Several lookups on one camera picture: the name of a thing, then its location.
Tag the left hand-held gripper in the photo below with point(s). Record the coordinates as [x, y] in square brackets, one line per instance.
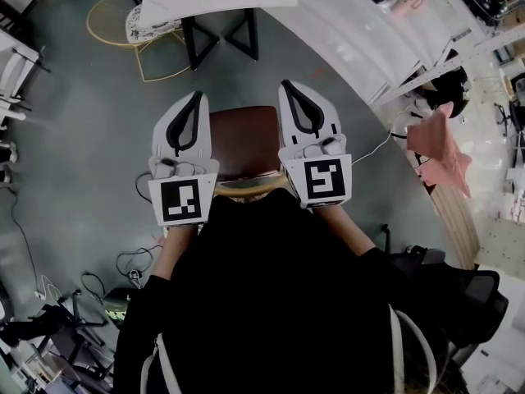
[180, 203]

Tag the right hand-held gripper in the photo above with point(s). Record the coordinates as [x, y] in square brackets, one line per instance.
[326, 179]

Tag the wooden chair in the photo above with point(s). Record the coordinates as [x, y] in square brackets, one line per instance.
[246, 138]

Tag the person's left forearm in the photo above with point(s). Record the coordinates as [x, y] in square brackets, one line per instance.
[176, 250]

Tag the person's right forearm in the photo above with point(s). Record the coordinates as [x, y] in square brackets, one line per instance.
[346, 230]

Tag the white patterned seat cushion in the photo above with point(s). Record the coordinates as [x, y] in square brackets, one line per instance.
[137, 29]

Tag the pink cloth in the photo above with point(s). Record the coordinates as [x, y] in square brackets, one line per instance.
[439, 146]

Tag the black bag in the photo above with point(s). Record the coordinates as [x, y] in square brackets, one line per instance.
[451, 88]

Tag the wooden slatted panel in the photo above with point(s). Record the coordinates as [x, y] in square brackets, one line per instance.
[455, 228]

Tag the dark green helmet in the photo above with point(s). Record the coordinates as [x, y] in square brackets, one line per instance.
[115, 306]

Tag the person's black top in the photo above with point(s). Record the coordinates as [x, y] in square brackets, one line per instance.
[270, 302]

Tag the white perforated metal rail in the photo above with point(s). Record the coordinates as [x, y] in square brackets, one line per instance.
[455, 64]

